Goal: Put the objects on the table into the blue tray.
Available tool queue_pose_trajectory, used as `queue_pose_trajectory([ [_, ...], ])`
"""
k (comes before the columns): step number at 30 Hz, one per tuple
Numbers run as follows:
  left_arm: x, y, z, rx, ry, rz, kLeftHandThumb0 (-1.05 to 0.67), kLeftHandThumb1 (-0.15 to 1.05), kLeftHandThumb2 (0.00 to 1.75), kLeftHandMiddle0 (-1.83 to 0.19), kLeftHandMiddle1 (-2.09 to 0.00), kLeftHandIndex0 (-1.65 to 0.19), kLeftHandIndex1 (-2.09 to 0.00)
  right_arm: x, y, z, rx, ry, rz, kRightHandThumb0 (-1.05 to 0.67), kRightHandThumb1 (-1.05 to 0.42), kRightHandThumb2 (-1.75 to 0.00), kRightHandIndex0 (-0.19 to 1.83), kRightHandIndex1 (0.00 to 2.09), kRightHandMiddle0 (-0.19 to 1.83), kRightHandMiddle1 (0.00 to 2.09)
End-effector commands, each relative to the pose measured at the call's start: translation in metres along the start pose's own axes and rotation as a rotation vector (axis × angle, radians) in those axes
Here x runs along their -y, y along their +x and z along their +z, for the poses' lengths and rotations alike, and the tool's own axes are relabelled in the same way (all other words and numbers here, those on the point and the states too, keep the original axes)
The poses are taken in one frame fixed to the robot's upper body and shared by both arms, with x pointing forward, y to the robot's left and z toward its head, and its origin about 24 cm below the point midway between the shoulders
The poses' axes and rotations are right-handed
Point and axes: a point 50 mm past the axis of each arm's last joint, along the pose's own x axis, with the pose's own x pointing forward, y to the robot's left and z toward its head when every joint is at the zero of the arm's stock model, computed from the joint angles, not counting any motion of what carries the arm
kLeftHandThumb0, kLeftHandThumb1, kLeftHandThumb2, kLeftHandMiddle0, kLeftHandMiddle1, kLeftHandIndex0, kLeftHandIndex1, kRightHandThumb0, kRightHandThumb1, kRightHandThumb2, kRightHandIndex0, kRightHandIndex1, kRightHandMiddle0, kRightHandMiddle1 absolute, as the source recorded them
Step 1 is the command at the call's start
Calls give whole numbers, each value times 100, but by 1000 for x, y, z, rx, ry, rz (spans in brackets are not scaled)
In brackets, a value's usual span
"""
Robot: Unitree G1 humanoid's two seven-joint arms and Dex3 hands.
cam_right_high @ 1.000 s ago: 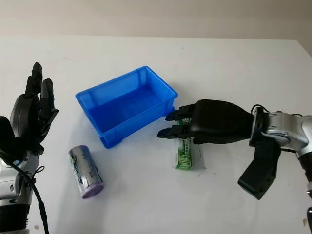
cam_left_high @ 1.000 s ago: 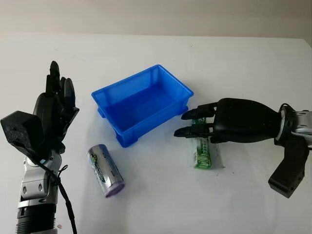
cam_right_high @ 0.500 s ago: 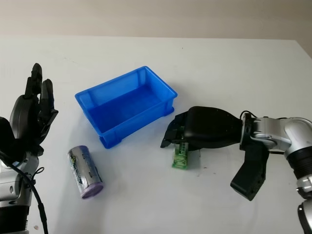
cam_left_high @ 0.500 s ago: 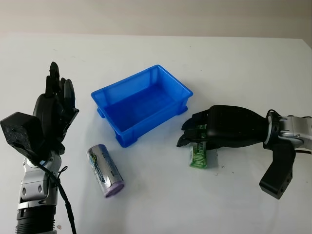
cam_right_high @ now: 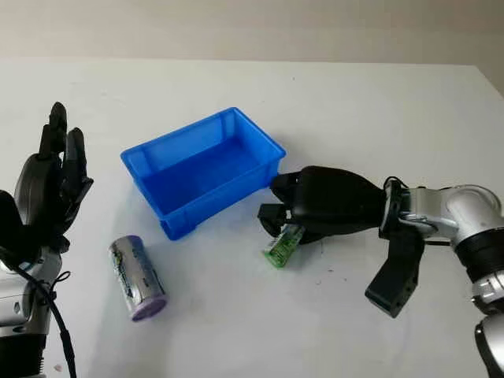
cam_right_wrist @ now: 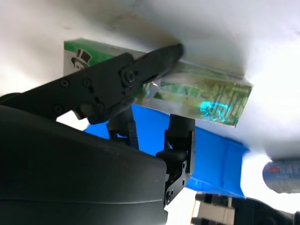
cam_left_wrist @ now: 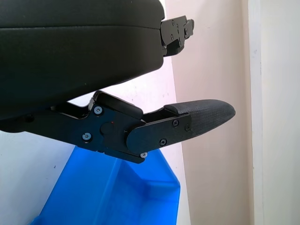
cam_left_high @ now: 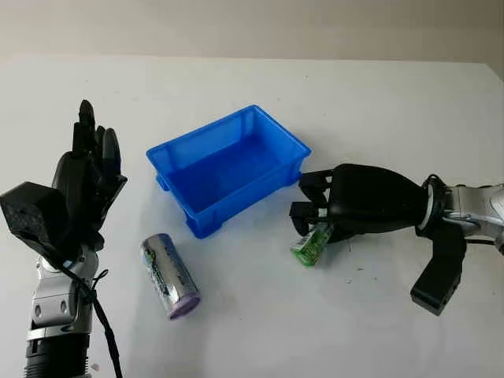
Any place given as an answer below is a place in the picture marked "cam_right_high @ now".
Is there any green rectangular pack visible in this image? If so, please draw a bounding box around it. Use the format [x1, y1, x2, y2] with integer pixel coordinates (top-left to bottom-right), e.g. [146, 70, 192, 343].
[262, 224, 305, 270]

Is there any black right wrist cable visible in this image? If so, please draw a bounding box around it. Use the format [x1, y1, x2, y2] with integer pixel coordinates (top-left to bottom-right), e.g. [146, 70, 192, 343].
[384, 176, 454, 248]

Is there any silver can with purple lid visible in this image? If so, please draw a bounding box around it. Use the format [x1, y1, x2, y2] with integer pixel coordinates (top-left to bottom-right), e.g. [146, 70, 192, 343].
[109, 235, 168, 324]

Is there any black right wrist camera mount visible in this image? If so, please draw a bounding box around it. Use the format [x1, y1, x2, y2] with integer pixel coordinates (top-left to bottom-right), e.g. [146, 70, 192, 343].
[364, 220, 427, 319]

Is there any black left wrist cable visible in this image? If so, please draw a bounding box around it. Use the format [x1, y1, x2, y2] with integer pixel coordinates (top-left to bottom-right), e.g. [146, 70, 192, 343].
[0, 247, 78, 378]

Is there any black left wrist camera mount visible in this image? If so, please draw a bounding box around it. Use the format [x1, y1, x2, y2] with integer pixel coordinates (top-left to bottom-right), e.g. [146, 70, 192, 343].
[0, 189, 31, 257]

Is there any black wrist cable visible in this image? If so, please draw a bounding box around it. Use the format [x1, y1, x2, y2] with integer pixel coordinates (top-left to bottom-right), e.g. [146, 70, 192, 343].
[0, 247, 78, 378]
[384, 176, 454, 248]

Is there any blue plastic tray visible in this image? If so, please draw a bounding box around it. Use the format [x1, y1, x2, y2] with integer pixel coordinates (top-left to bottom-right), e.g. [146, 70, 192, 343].
[120, 106, 287, 242]

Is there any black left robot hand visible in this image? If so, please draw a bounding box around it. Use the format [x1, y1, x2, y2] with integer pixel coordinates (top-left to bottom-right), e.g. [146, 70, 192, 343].
[13, 102, 95, 254]

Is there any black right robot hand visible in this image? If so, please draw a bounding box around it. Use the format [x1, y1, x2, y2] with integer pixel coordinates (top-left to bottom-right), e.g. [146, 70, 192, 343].
[258, 165, 395, 247]

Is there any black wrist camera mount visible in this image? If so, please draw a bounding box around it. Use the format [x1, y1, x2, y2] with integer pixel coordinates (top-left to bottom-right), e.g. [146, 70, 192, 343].
[364, 220, 427, 319]
[0, 189, 31, 257]

